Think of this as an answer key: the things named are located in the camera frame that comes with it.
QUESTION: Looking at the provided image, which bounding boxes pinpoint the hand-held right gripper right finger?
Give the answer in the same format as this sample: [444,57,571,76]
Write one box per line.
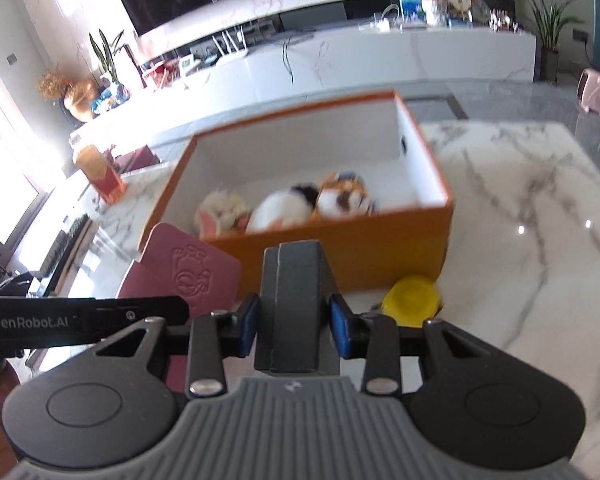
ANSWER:
[328,294,487,395]

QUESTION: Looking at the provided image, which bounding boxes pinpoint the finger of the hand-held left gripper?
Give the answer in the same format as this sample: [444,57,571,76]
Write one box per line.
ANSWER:
[94,295,190,344]

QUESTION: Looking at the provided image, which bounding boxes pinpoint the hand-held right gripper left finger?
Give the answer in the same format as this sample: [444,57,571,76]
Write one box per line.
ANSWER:
[95,294,261,397]

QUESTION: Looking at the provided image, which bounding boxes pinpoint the grey box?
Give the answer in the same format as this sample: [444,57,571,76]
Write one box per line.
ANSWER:
[254,241,342,377]

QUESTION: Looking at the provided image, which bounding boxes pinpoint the pink pouch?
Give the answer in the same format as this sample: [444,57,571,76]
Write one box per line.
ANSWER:
[116,222,243,396]

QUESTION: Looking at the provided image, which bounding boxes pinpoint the orange cardboard box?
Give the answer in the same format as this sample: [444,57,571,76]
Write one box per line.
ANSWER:
[139,89,455,294]

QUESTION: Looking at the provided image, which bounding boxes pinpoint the pink striped dog plush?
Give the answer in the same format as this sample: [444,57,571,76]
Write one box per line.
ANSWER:
[245,183,321,234]

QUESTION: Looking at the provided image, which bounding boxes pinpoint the white crocheted rabbit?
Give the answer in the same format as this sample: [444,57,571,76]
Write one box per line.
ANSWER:
[195,187,253,238]

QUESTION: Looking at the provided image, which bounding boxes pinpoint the brown dog plush blue outfit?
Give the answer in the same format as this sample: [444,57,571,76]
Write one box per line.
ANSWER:
[316,171,379,220]

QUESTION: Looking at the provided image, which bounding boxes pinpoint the yellow lid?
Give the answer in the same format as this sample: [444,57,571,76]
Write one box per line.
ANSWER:
[380,275,443,329]

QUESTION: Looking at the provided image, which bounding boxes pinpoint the black keyboard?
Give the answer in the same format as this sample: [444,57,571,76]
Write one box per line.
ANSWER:
[40,212,91,281]

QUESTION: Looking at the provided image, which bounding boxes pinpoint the orange carton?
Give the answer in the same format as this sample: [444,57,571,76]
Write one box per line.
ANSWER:
[74,145,128,205]

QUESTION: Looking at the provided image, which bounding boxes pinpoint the gold vase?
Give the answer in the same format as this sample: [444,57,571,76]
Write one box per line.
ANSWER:
[62,80,101,122]

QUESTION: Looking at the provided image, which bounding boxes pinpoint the dried flowers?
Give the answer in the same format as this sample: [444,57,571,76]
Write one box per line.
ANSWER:
[37,69,76,104]

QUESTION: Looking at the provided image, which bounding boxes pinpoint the red tray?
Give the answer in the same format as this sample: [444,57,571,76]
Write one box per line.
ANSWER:
[140,57,181,84]

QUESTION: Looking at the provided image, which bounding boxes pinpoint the green plant in blue vase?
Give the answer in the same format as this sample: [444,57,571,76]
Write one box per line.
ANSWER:
[89,29,131,103]

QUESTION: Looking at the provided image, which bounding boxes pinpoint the white router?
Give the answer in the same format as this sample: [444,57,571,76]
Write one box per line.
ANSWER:
[212,25,249,64]

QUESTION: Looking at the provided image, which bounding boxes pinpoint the white television cabinet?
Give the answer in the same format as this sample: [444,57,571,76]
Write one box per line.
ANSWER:
[70,25,537,161]

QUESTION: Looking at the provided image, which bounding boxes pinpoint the black and white figurines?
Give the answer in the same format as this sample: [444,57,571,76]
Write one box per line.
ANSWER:
[487,10,521,34]

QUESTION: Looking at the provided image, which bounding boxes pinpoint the pink heater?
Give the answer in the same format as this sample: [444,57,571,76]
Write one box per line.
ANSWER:
[577,67,600,117]

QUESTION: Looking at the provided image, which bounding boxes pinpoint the tall potted plant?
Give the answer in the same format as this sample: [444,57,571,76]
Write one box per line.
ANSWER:
[505,0,591,83]

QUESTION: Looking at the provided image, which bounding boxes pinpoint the black cable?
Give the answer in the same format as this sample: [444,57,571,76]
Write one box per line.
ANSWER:
[281,35,314,86]

